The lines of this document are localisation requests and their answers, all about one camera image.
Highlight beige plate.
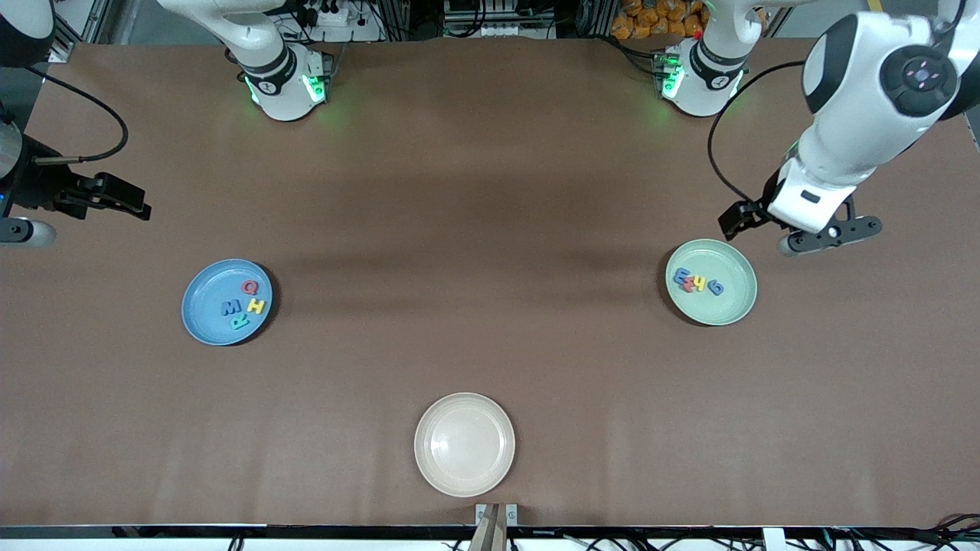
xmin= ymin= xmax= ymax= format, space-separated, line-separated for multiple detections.
xmin=413 ymin=393 xmax=516 ymax=498

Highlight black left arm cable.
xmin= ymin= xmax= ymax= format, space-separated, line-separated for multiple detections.
xmin=707 ymin=60 xmax=809 ymax=209

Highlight orange packaged items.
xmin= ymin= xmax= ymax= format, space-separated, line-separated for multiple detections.
xmin=610 ymin=0 xmax=709 ymax=41

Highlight brown table cover sheet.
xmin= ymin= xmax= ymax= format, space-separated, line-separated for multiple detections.
xmin=0 ymin=37 xmax=980 ymax=529

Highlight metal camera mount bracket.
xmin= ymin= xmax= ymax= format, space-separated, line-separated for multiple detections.
xmin=469 ymin=503 xmax=519 ymax=551

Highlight aluminium frame profile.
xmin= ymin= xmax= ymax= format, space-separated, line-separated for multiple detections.
xmin=46 ymin=0 xmax=104 ymax=64

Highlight green plate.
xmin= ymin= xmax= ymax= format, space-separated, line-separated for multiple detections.
xmin=665 ymin=239 xmax=759 ymax=327

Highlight black and red cable bundle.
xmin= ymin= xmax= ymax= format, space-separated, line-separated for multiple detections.
xmin=789 ymin=511 xmax=980 ymax=551

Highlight white socket strip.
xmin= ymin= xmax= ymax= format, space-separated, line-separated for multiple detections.
xmin=444 ymin=0 xmax=556 ymax=39

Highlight blue plate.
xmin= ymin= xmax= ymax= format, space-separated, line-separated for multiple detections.
xmin=181 ymin=259 xmax=274 ymax=347

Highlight white power strip with plugs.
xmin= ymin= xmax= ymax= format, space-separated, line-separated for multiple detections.
xmin=295 ymin=0 xmax=384 ymax=43

